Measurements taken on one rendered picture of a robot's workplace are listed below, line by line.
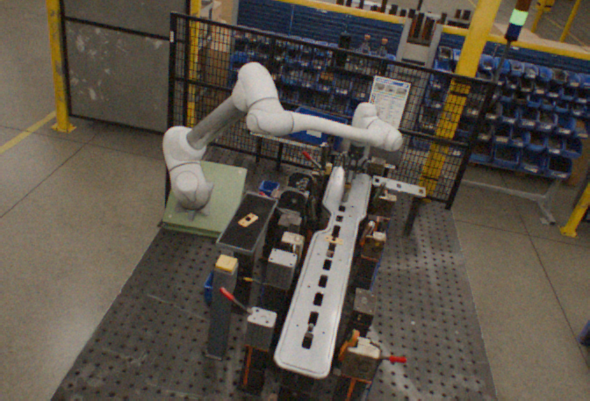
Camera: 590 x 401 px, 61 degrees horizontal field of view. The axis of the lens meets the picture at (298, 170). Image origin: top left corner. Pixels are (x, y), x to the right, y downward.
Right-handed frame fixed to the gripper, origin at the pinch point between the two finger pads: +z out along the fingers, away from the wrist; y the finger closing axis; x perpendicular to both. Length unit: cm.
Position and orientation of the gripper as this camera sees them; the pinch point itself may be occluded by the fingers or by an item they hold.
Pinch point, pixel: (349, 178)
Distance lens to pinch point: 257.4
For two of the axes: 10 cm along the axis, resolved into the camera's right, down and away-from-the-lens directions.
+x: 2.1, -4.7, 8.6
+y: 9.6, 2.4, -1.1
